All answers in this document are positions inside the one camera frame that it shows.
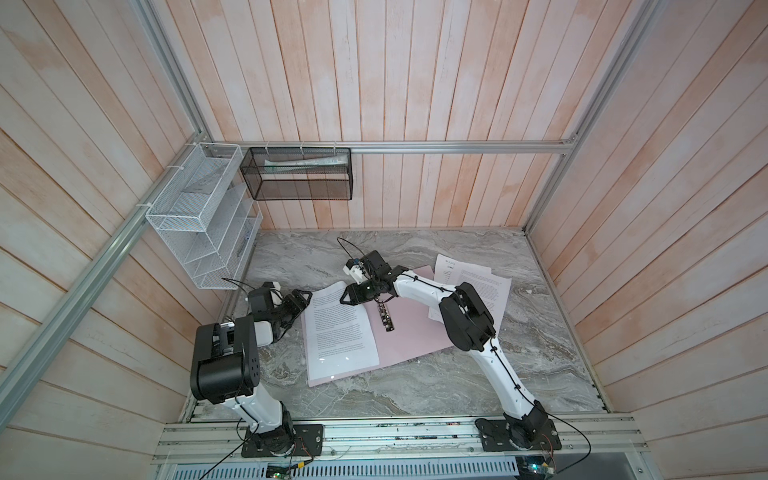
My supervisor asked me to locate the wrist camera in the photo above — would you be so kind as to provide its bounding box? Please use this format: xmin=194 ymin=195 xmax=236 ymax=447
xmin=343 ymin=258 xmax=368 ymax=284
xmin=262 ymin=281 xmax=283 ymax=305

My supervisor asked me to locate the left aluminium frame bar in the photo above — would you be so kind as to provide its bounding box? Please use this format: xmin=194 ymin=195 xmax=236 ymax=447
xmin=1 ymin=132 xmax=209 ymax=429

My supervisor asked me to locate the white wire mesh shelf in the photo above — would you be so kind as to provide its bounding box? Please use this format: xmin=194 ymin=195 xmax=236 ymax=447
xmin=146 ymin=143 xmax=263 ymax=290

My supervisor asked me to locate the aluminium front rail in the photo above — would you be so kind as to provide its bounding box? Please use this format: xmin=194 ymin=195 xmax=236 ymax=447
xmin=151 ymin=414 xmax=650 ymax=465

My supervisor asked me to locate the white perforated cable duct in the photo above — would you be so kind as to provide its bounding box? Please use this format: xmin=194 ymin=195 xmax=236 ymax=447
xmin=165 ymin=456 xmax=520 ymax=479

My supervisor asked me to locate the right aluminium frame post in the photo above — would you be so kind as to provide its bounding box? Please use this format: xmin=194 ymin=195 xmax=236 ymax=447
xmin=522 ymin=1 xmax=667 ymax=237

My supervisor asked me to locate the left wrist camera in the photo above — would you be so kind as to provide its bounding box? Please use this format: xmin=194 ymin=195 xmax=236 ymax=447
xmin=262 ymin=281 xmax=283 ymax=305

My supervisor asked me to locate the metal folder clip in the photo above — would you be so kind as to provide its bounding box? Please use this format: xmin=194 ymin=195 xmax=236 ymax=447
xmin=377 ymin=302 xmax=395 ymax=332

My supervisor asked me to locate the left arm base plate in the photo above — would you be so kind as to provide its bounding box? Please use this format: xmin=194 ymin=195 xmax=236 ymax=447
xmin=241 ymin=424 xmax=324 ymax=458

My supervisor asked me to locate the black mesh wall basket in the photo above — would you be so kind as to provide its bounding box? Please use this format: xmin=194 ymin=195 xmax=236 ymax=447
xmin=240 ymin=146 xmax=354 ymax=201

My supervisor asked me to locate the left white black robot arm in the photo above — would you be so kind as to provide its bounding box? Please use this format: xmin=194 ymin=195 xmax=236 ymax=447
xmin=190 ymin=282 xmax=312 ymax=440

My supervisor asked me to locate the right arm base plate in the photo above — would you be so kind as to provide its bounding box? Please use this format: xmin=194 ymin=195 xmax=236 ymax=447
xmin=475 ymin=418 xmax=562 ymax=452

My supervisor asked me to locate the horizontal aluminium back bar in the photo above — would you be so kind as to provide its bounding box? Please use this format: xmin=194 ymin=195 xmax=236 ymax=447
xmin=228 ymin=140 xmax=575 ymax=155

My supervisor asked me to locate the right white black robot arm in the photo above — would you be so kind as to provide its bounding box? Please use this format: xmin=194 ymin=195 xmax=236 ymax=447
xmin=340 ymin=250 xmax=549 ymax=450

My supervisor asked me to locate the pink file folder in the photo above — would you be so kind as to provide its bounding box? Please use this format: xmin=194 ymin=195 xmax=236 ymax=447
xmin=302 ymin=298 xmax=453 ymax=379

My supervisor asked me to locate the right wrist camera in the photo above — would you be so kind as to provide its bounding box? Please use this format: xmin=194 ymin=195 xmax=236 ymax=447
xmin=343 ymin=258 xmax=368 ymax=284

